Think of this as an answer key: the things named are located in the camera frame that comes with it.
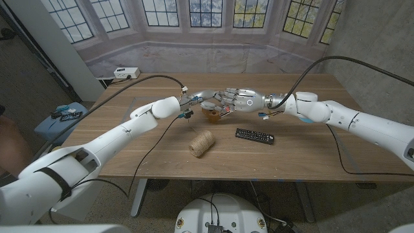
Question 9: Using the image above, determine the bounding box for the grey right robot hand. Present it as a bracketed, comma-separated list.
[215, 87, 288, 115]

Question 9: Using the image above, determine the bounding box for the red and white match box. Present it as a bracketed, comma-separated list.
[219, 105, 235, 118]

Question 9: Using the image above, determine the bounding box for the person's bare leg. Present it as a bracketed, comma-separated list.
[0, 116, 33, 177]

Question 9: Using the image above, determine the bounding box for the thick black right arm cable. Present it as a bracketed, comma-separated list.
[267, 56, 414, 110]

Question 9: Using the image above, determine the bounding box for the orange wooden block with holes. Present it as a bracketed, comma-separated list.
[201, 108, 224, 124]

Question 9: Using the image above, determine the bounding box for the black round floor fan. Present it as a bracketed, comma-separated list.
[147, 179, 171, 192]

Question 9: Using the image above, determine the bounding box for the white table leg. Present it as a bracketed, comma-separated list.
[130, 178, 149, 218]
[294, 181, 316, 224]

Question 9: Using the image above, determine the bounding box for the black flat device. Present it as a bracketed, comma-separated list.
[60, 111, 83, 123]

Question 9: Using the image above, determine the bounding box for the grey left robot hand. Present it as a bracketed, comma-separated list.
[179, 89, 227, 118]

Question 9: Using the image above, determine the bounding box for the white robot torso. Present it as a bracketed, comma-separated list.
[174, 193, 268, 233]

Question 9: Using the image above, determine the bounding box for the printed window backdrop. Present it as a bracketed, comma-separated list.
[40, 0, 345, 78]

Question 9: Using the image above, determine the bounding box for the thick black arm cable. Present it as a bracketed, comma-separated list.
[32, 74, 186, 157]
[267, 56, 414, 110]

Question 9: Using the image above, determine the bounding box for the black power strip cord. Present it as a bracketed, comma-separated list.
[105, 74, 133, 87]

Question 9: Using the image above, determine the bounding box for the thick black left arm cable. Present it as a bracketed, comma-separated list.
[32, 74, 186, 157]

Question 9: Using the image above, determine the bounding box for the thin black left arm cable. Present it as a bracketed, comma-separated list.
[47, 116, 179, 225]

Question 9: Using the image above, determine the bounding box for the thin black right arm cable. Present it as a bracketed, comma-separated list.
[325, 124, 414, 177]

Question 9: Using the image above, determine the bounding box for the white power strip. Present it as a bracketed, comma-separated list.
[113, 67, 141, 80]

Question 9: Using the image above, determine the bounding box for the jute twine spool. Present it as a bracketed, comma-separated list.
[188, 130, 216, 159]

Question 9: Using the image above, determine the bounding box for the blue padded stool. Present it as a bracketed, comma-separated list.
[34, 102, 89, 146]

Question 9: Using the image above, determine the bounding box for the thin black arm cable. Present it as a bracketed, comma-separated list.
[325, 124, 414, 177]
[47, 116, 179, 225]

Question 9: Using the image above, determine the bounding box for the black remote control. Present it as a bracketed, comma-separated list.
[234, 128, 276, 146]

